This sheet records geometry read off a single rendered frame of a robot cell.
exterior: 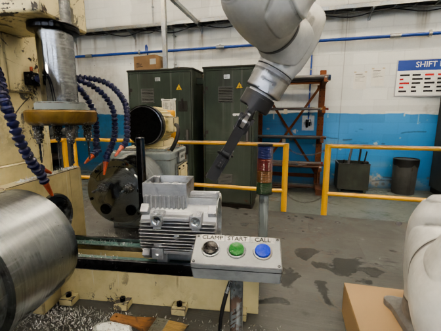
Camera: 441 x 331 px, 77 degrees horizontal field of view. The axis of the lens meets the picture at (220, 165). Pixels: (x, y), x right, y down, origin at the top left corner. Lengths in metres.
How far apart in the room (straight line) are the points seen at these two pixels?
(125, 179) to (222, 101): 2.87
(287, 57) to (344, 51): 5.13
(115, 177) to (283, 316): 0.72
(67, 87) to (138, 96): 3.46
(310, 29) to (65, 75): 0.62
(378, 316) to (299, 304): 0.22
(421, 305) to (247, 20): 0.48
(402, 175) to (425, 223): 4.93
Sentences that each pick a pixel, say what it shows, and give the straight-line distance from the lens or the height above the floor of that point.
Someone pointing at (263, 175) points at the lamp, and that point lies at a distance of 1.03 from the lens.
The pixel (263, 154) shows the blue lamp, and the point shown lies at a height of 1.18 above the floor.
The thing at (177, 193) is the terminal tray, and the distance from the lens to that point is 0.74.
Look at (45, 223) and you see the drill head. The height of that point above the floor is 1.11.
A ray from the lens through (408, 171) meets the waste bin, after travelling 5.55.
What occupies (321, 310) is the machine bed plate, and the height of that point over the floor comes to 0.80.
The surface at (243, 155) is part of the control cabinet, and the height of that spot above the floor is 0.79.
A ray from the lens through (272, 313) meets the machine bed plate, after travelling 0.85.
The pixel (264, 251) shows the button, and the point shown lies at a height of 1.07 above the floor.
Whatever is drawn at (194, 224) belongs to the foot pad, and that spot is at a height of 1.05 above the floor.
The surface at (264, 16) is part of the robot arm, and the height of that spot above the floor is 1.48.
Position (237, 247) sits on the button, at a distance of 0.55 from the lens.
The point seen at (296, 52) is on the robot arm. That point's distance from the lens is 0.64.
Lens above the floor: 1.32
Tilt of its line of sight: 10 degrees down
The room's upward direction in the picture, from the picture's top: straight up
